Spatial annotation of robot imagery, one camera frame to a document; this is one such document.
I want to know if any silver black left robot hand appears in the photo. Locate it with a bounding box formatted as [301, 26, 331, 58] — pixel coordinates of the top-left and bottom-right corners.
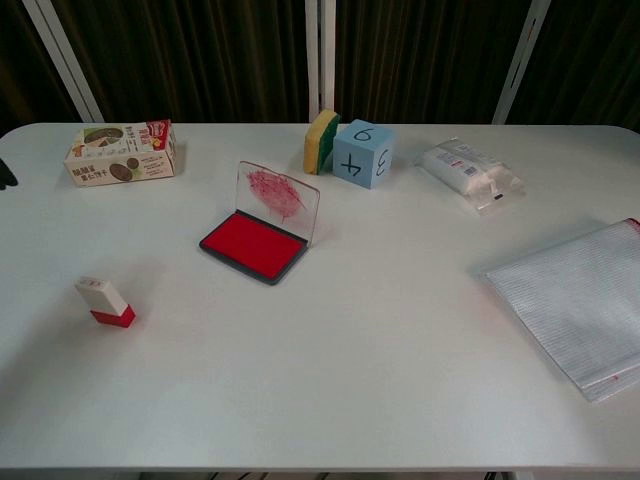
[0, 158, 19, 191]

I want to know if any dark pleated curtain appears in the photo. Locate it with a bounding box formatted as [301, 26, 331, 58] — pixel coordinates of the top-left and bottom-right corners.
[0, 0, 640, 137]

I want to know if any white and red stamp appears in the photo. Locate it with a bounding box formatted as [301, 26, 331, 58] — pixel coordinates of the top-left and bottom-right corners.
[74, 275, 137, 329]

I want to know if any clear mesh zip pouch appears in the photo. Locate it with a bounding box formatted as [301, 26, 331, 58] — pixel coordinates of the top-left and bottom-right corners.
[482, 217, 640, 404]

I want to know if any clear packet of white pads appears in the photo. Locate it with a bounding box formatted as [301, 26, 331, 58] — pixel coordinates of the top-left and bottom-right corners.
[413, 137, 527, 217]

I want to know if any red ink pad clear lid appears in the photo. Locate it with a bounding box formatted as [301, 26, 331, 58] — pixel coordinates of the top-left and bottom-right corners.
[198, 160, 320, 287]

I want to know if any upright white frame post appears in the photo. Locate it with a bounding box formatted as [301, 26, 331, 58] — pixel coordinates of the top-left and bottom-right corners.
[304, 0, 337, 124]

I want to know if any blue numbered foam cube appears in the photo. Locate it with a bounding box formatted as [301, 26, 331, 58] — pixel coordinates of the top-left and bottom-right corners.
[332, 118, 396, 192]

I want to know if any printed snack carton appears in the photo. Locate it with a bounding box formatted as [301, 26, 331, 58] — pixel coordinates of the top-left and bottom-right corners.
[63, 118, 177, 188]

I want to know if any slanted white frame post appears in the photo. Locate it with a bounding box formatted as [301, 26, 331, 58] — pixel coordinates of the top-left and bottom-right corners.
[22, 0, 106, 124]
[492, 0, 551, 125]

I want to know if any yellow green sponge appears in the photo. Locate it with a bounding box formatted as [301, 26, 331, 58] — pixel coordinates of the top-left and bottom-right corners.
[303, 109, 342, 176]

